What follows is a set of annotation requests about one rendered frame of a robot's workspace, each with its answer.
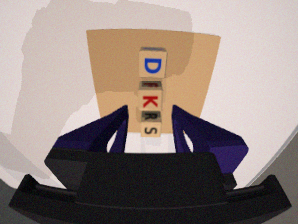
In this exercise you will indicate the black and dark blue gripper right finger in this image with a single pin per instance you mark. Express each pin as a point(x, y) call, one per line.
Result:
point(229, 148)

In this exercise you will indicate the wooden letter block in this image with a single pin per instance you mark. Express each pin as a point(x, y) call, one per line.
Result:
point(150, 95)
point(150, 124)
point(152, 62)

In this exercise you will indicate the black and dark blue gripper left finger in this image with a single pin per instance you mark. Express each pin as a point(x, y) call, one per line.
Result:
point(95, 136)

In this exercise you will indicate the tan mat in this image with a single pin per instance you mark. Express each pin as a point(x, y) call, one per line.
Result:
point(114, 59)

